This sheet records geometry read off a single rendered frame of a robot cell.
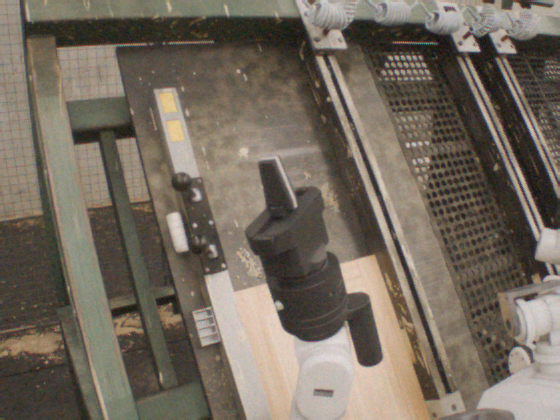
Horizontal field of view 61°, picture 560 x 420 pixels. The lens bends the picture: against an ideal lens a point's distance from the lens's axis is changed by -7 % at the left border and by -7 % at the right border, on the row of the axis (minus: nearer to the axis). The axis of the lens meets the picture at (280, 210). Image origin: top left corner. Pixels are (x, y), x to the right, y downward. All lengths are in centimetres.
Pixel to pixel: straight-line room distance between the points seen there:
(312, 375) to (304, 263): 14
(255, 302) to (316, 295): 48
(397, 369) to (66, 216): 77
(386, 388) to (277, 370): 27
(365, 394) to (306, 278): 61
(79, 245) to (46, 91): 33
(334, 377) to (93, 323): 47
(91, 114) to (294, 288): 73
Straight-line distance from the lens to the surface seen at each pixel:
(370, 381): 115
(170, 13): 119
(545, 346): 76
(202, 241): 88
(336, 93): 128
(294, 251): 53
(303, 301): 56
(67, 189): 99
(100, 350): 93
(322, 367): 61
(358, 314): 61
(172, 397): 103
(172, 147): 107
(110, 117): 117
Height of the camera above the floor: 177
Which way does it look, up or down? 19 degrees down
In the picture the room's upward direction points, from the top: straight up
